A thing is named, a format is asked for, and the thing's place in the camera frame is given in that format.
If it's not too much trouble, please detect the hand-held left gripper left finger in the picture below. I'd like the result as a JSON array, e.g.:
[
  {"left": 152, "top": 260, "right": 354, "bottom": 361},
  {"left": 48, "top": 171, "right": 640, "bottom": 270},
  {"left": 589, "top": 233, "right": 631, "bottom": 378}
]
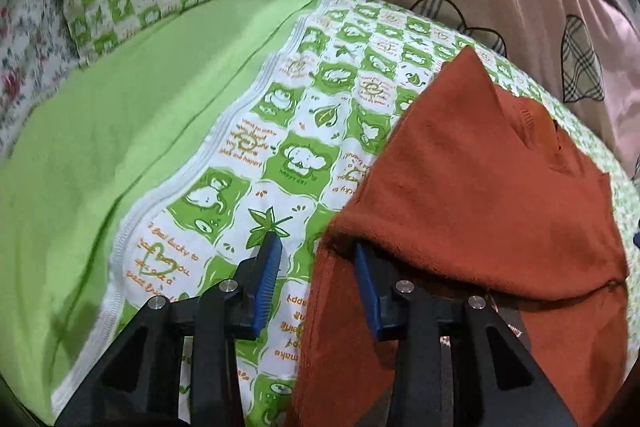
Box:
[{"left": 54, "top": 232, "right": 283, "bottom": 427}]

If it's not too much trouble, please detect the rust orange garment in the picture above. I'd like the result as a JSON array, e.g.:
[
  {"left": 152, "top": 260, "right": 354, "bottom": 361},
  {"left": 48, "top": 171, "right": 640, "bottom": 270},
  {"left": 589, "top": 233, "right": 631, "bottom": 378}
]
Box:
[{"left": 285, "top": 44, "right": 630, "bottom": 427}]

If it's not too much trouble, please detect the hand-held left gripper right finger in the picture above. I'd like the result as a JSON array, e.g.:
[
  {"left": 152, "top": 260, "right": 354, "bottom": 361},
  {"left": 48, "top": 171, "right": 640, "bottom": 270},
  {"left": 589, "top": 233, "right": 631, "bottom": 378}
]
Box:
[{"left": 354, "top": 243, "right": 576, "bottom": 427}]

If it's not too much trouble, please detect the floral blanket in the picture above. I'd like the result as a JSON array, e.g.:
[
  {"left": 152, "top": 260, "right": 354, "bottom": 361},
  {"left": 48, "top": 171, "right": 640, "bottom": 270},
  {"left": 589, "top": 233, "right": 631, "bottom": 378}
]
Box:
[{"left": 0, "top": 0, "right": 81, "bottom": 158}]

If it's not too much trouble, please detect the green printed bed sheet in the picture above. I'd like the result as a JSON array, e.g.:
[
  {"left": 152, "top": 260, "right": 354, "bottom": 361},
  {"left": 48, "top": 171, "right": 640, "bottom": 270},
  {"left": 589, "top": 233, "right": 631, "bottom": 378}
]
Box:
[{"left": 0, "top": 0, "right": 640, "bottom": 427}]

